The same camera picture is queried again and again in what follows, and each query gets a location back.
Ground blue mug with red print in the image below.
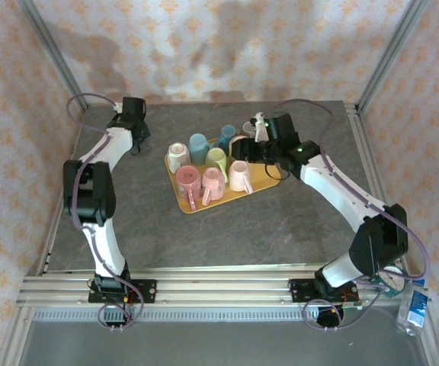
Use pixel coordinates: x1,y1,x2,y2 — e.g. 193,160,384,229
213,124,239,153

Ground light pink cream mug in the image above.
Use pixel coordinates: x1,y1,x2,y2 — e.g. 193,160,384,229
227,159,254,194

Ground yellow-green mug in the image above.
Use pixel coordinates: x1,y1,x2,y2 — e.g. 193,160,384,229
204,147,230,183

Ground yellow plastic tray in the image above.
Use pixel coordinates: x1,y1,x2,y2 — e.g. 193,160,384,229
165,129,283,215

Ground white mug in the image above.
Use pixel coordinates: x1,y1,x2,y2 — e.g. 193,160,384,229
165,141,189,173

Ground light blue mug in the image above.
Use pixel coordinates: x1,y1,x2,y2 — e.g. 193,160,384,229
187,133,212,165

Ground red-pink floral mug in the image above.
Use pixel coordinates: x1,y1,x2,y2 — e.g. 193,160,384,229
175,164,201,211

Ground green round dial clock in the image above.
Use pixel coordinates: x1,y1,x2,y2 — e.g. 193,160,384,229
371,265,410,297

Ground clear plastic water bottle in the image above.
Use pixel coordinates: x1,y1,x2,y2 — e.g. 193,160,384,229
396,278,430,336

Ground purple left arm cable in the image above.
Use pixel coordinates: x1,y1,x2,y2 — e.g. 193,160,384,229
65,92,146,332

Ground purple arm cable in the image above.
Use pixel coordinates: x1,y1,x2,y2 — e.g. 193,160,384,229
65,92,146,332
263,98,431,332

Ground aluminium side rail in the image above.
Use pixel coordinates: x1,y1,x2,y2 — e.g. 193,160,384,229
38,106,89,275
343,101,413,275

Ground aluminium upright frame post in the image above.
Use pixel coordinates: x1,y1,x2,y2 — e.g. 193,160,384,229
356,0,430,114
15,0,89,111

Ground aluminium mounting rail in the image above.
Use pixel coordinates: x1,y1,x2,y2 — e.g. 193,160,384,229
16,265,411,308

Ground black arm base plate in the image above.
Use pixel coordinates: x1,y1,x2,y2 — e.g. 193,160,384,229
287,278,360,305
88,279,157,305

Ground grey slotted cable duct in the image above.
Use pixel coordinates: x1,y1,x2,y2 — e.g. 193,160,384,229
32,309,396,322

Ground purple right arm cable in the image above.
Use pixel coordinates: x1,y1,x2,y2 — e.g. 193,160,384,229
263,98,431,332

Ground aluminium lower frame bar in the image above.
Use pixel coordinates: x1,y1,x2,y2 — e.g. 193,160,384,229
0,307,34,366
419,304,439,366

